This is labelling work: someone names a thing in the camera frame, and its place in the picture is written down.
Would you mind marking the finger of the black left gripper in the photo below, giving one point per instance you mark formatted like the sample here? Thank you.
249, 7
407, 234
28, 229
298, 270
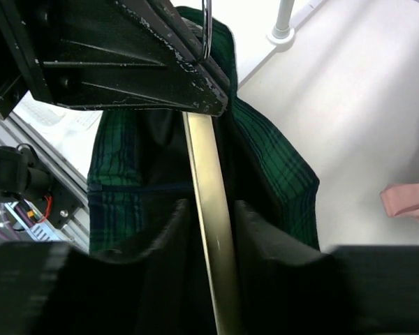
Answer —
109, 55

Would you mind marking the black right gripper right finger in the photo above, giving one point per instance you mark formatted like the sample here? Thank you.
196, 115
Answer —
291, 288

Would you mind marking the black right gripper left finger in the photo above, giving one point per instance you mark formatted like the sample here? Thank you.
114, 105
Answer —
53, 288

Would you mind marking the cream hanger with metal hook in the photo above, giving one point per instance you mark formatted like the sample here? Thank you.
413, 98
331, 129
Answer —
213, 213

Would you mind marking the green plaid skirt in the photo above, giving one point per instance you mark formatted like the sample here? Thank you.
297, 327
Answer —
140, 169

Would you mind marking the pink pleated skirt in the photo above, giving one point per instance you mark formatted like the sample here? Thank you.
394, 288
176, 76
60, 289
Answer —
401, 200

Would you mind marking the white plastic basket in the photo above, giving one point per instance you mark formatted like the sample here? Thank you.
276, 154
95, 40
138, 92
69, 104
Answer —
71, 133

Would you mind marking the white metal clothes rack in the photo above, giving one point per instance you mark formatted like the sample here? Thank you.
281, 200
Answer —
283, 33

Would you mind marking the aluminium mounting rail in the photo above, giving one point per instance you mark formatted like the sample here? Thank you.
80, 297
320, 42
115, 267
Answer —
57, 191

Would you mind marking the white slotted cable duct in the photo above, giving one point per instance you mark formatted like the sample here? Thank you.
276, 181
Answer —
41, 232

